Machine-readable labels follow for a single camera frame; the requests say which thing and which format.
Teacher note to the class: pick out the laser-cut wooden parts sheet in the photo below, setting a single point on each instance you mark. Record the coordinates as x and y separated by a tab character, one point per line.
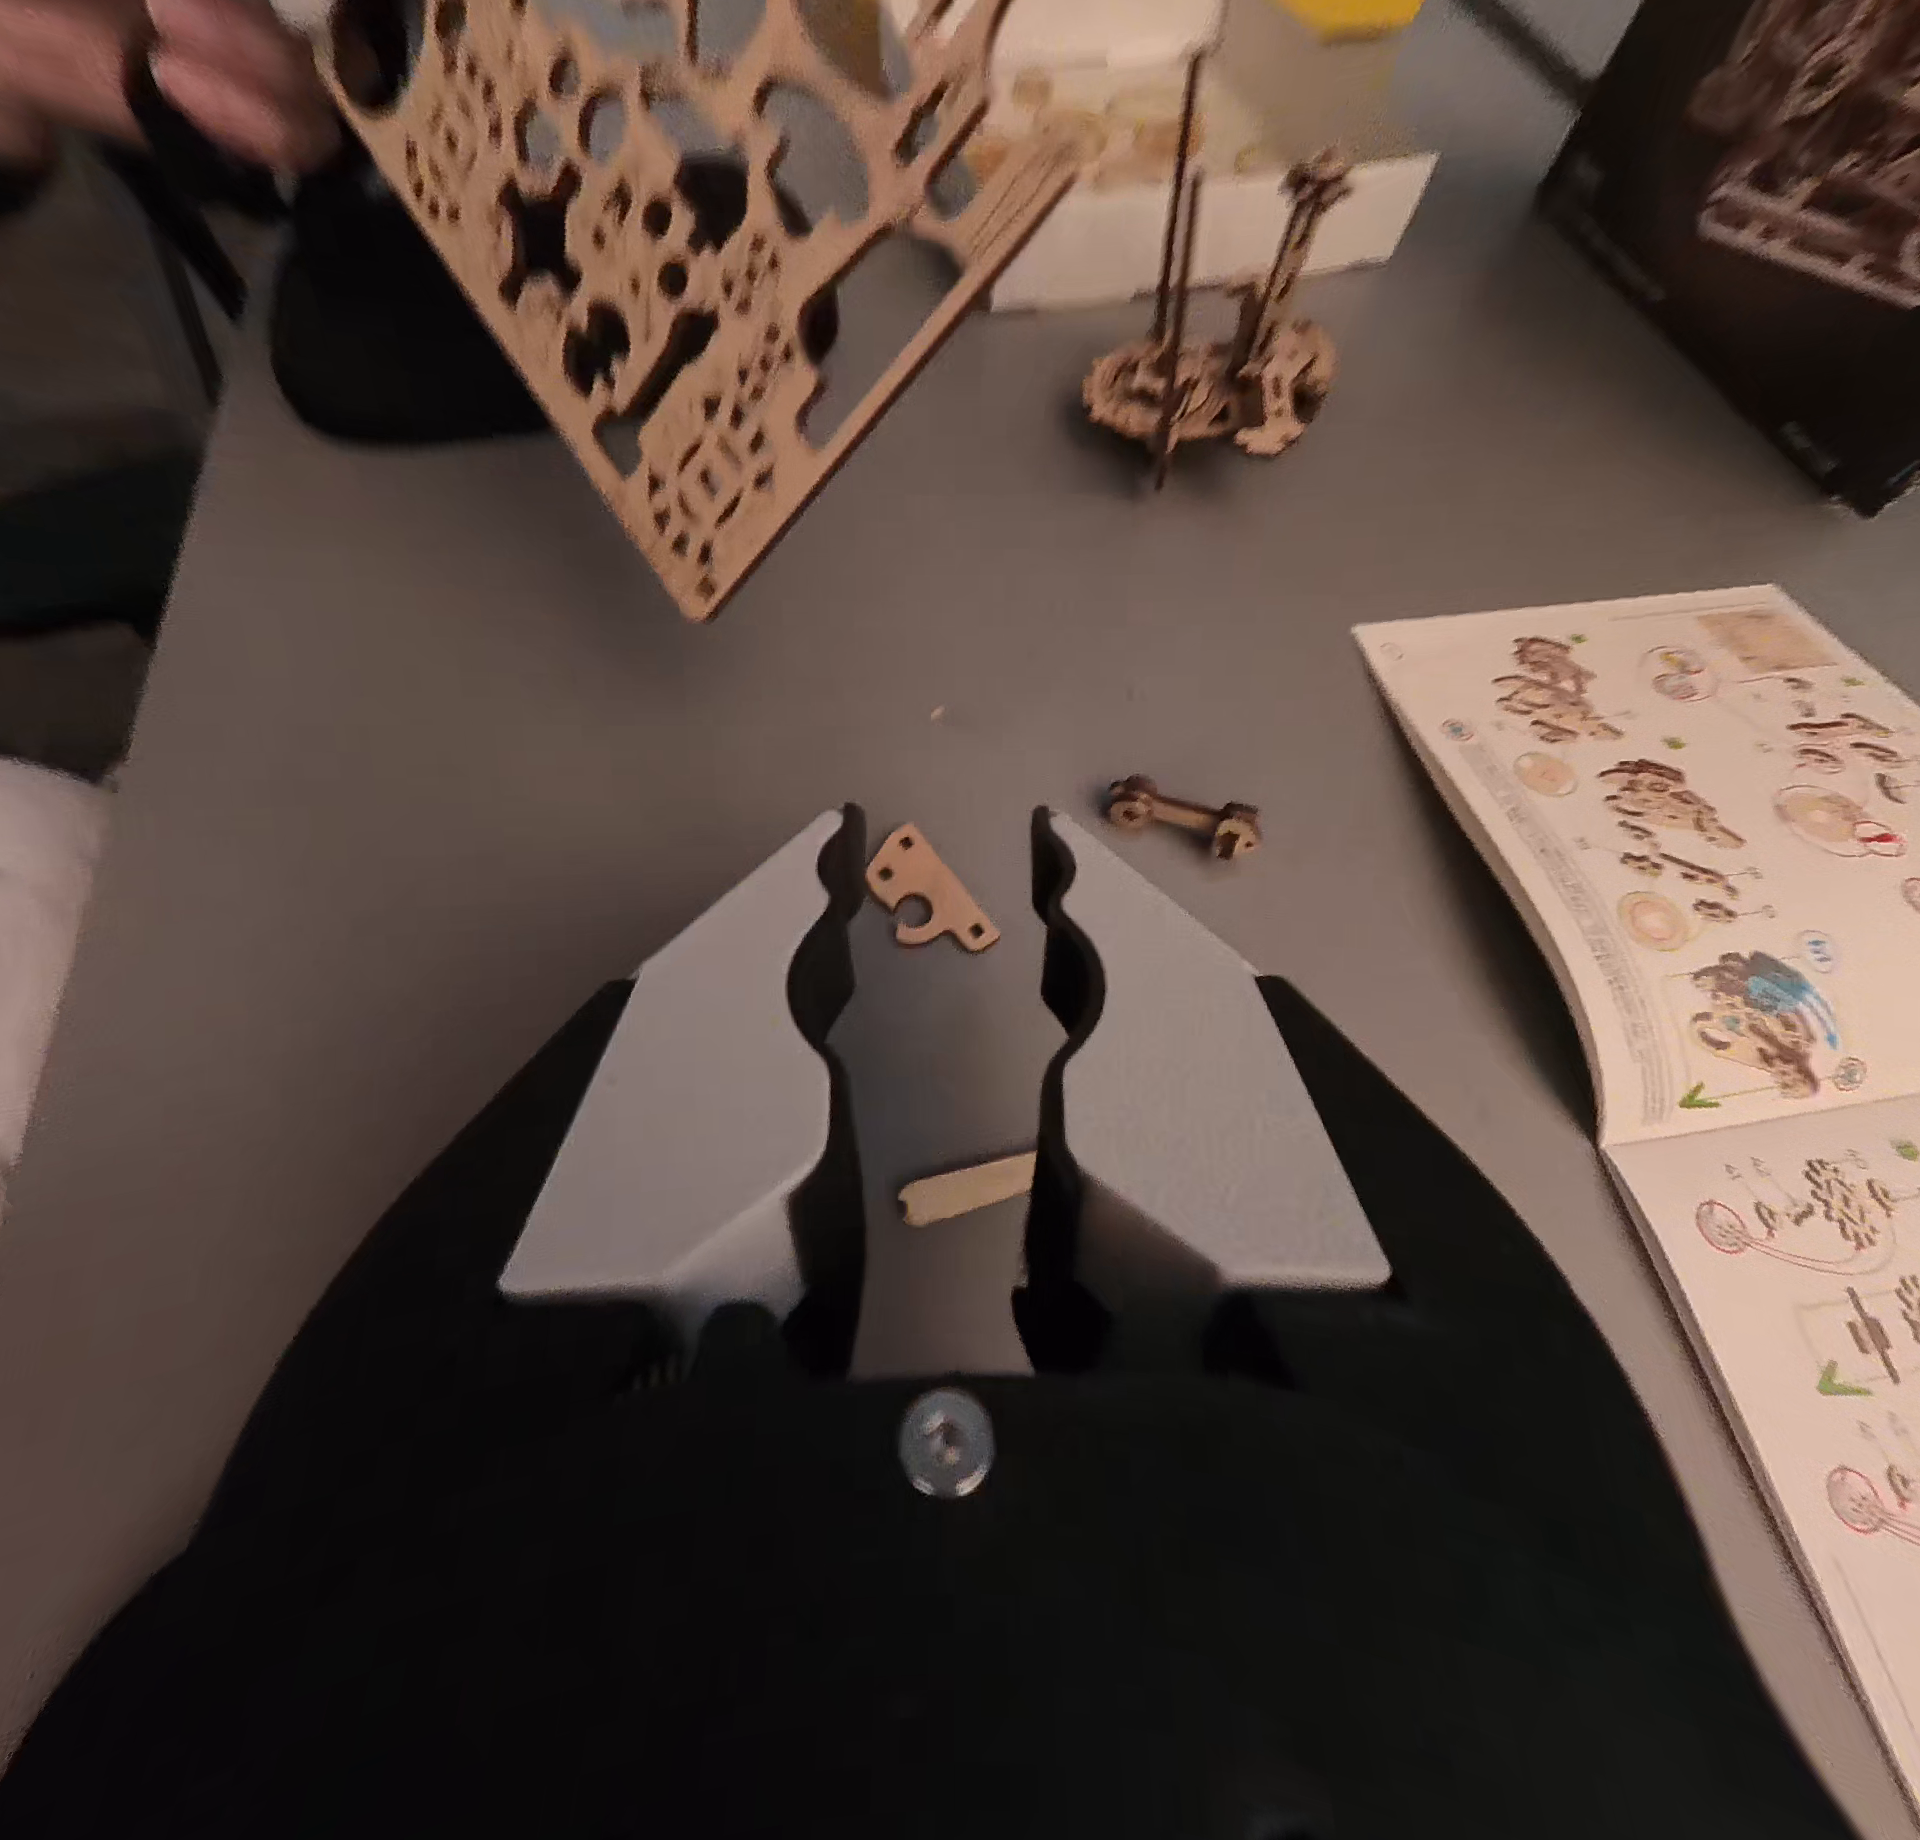
679	582

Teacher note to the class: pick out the small wooden axle part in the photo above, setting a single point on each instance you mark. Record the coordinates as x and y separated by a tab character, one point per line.
1185	818

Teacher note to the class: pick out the flat wooden stick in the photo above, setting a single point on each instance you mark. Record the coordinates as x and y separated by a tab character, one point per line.
962	1192

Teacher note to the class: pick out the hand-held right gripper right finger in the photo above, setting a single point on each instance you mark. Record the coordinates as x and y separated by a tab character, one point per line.
1197	1133

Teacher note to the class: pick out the small wooden bracket part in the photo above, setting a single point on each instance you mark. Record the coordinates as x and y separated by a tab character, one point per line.
912	863

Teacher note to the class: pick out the black mesh cushion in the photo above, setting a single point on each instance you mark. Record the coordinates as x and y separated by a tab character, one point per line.
375	368

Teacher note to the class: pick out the person's left hand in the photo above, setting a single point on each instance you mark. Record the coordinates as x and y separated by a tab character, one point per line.
209	55

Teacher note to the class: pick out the open instruction booklet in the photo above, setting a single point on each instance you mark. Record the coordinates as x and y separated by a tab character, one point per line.
1650	892

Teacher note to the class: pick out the white cardboard box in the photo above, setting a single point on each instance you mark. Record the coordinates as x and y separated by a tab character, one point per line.
1197	243

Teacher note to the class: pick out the black product box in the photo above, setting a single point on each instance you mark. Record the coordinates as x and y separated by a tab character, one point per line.
1650	266

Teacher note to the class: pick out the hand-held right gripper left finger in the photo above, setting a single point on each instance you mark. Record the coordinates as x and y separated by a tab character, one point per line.
678	1133

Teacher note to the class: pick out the partly built wooden model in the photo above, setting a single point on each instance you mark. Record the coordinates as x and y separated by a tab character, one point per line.
1185	391

